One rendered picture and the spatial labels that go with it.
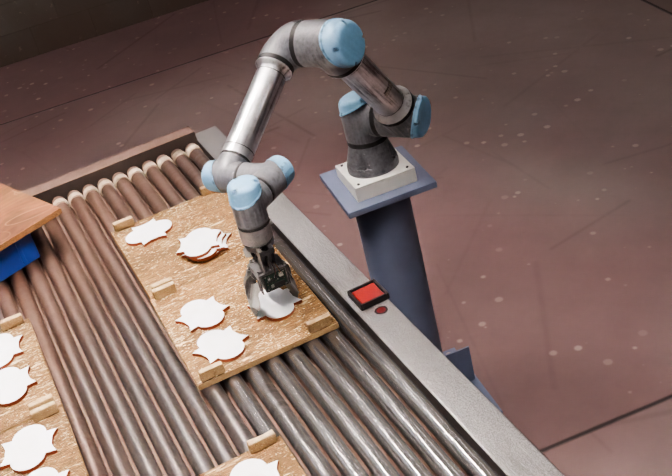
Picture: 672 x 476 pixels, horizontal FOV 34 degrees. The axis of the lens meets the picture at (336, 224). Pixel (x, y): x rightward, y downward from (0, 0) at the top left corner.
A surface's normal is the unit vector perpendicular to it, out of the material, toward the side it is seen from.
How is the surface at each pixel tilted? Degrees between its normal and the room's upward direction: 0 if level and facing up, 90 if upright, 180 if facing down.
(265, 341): 0
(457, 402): 0
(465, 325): 0
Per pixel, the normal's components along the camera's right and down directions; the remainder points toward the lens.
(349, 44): 0.77, 0.03
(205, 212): -0.21, -0.83
